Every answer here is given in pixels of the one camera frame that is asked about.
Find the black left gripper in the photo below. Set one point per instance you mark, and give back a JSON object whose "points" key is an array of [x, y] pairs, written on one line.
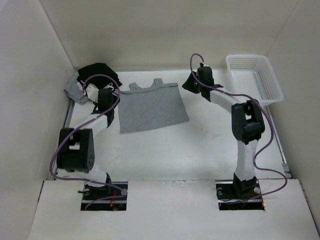
{"points": [[115, 100]]}

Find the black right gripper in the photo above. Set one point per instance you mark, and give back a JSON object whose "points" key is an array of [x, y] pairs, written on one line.
{"points": [[188, 85]]}

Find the grey tank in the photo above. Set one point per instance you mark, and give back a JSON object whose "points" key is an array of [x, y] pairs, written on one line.
{"points": [[73, 91], [145, 109]]}

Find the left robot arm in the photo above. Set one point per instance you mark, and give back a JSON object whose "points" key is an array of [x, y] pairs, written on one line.
{"points": [[75, 158]]}

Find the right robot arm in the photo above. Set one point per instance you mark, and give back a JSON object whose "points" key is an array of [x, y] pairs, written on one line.
{"points": [[247, 126]]}

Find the folded black tank top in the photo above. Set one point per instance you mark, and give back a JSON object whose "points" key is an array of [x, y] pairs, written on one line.
{"points": [[95, 74]]}

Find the folded white tank top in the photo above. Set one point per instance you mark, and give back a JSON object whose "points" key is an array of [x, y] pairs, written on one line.
{"points": [[108, 86]]}

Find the folded grey tank top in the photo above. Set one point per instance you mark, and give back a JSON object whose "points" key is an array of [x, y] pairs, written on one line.
{"points": [[73, 91]]}

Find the white plastic basket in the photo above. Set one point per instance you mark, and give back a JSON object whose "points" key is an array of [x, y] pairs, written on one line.
{"points": [[253, 75]]}

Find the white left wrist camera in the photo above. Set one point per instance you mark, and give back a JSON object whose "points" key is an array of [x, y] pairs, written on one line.
{"points": [[92, 92]]}

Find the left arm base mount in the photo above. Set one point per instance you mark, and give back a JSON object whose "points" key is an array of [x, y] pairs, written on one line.
{"points": [[102, 199]]}

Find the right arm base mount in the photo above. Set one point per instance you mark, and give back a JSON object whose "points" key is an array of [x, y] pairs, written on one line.
{"points": [[231, 200]]}

